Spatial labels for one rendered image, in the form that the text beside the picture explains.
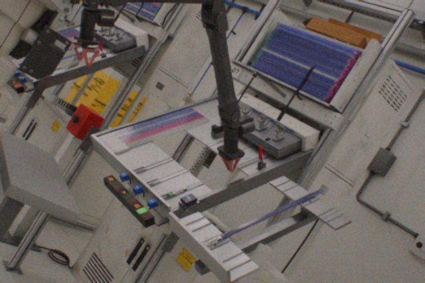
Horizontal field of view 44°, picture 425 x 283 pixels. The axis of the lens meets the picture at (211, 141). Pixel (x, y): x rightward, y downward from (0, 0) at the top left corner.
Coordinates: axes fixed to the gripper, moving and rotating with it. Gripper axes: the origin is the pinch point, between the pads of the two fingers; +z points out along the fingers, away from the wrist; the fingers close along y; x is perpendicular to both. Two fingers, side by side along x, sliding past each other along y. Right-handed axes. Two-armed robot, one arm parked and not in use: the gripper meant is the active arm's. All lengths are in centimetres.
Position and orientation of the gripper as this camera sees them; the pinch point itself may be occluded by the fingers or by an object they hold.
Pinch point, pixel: (230, 169)
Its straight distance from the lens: 211.9
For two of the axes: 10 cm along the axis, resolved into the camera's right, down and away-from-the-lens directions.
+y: -5.8, -4.0, 7.1
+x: -8.1, 3.1, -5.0
